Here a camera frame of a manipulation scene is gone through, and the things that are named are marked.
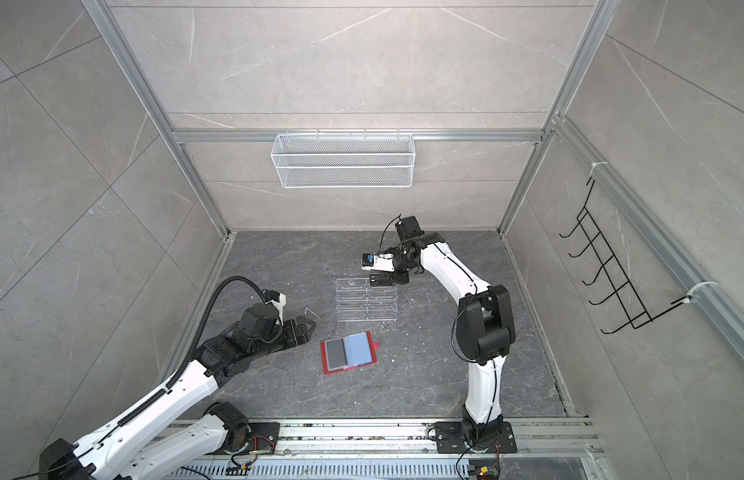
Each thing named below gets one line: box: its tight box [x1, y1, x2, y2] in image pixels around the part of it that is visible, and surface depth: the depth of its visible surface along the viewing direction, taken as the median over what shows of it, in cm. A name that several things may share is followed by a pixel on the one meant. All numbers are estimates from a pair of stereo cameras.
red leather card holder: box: [320, 330, 381, 375], surface depth 89 cm
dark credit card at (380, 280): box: [369, 273, 393, 287], surface depth 96 cm
